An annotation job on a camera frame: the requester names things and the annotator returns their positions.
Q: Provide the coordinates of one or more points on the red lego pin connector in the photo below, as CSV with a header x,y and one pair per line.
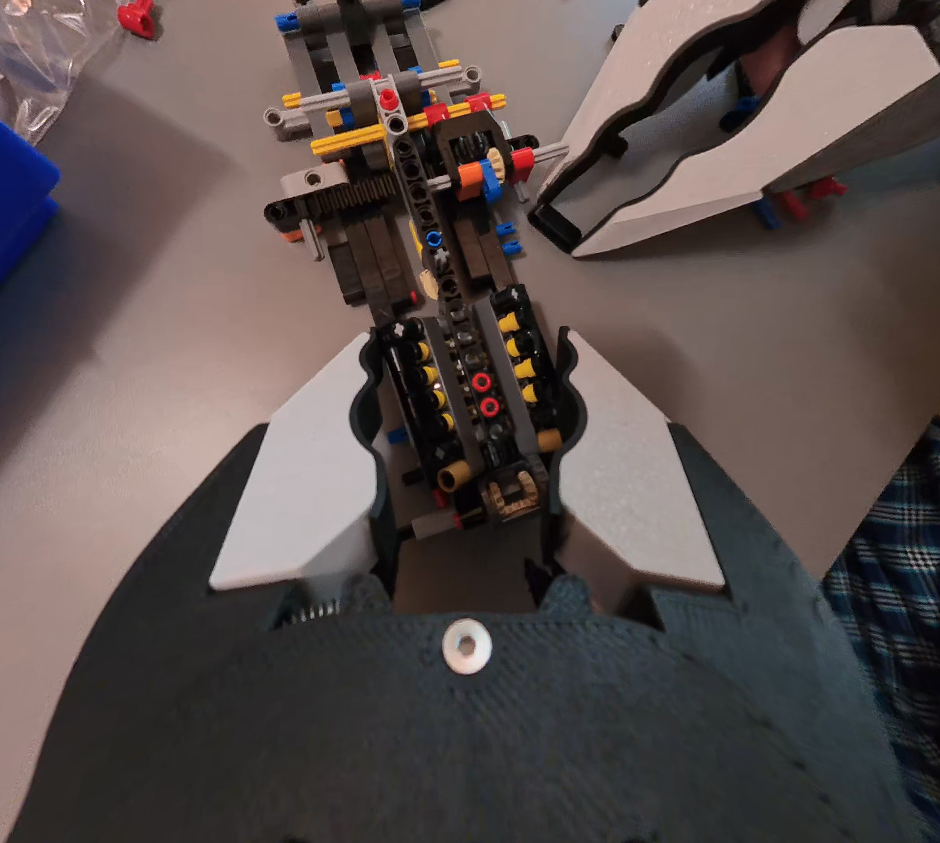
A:
x,y
138,16

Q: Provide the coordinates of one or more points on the red long lego pin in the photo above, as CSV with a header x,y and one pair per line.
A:
x,y
793,204

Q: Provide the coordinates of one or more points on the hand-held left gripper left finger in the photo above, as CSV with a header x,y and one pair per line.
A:
x,y
301,483

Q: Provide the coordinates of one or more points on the blue plaid clothing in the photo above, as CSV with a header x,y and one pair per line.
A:
x,y
888,600

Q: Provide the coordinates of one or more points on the small red lego piece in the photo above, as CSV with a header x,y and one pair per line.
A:
x,y
830,187

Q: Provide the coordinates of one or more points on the blue plastic bin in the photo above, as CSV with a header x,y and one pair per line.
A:
x,y
26,196

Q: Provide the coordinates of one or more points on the black rounded lego block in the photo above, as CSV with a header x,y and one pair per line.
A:
x,y
551,222

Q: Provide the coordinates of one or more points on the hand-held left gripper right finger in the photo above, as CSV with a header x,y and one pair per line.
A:
x,y
631,483

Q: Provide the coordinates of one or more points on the blue long lego pin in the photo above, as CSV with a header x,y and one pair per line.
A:
x,y
767,215

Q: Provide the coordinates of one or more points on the lego car chassis assembly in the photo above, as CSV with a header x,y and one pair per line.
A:
x,y
411,174

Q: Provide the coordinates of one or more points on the clear crinkled plastic bag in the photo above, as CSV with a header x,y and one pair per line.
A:
x,y
51,13

